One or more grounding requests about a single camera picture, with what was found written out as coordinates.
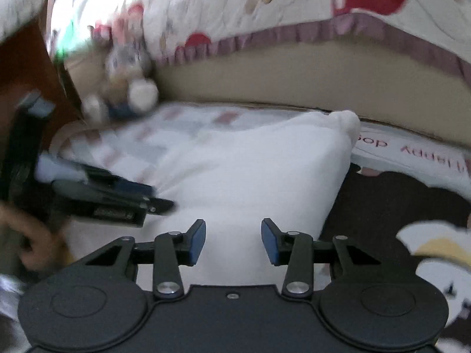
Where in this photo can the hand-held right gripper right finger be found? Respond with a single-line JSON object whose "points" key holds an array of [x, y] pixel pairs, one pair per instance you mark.
{"points": [[268, 242]]}

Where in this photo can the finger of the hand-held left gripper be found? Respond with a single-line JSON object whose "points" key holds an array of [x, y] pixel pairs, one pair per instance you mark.
{"points": [[158, 206], [136, 188]]}

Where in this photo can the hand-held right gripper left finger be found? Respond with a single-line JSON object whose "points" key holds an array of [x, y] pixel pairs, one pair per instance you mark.
{"points": [[198, 242]]}

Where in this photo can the person's left hand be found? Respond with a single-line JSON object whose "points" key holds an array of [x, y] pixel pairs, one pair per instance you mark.
{"points": [[40, 242]]}

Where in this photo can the checked floor mat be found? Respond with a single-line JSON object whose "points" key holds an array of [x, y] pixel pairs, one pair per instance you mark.
{"points": [[121, 147]]}

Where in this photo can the brown wooden dresser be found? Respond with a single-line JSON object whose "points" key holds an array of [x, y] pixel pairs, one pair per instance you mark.
{"points": [[36, 73]]}

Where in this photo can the grey rabbit plush toy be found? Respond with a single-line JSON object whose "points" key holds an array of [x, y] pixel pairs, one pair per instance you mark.
{"points": [[141, 93]]}

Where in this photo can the beige bedside cabinet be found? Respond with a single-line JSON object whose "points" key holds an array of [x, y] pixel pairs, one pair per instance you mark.
{"points": [[79, 73]]}

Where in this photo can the green plastic bag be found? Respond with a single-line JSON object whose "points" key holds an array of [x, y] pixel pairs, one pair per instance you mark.
{"points": [[66, 44]]}

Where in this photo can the grey patterned cover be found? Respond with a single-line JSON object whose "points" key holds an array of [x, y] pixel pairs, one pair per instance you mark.
{"points": [[18, 7]]}

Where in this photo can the pink plush toy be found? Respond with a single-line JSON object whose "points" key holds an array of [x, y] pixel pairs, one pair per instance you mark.
{"points": [[125, 25]]}

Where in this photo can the bear print bed cover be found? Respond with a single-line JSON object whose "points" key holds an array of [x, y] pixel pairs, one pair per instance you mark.
{"points": [[294, 3]]}

